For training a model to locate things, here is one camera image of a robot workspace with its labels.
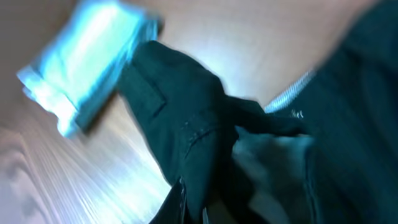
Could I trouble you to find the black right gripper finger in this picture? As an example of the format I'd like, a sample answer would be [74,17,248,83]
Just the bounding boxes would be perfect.
[149,178,187,224]

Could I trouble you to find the dark green shorts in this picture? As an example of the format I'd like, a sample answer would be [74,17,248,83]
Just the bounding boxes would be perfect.
[118,1,397,223]

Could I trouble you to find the folded light blue jeans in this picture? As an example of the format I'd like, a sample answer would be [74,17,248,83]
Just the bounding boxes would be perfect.
[17,1,161,138]

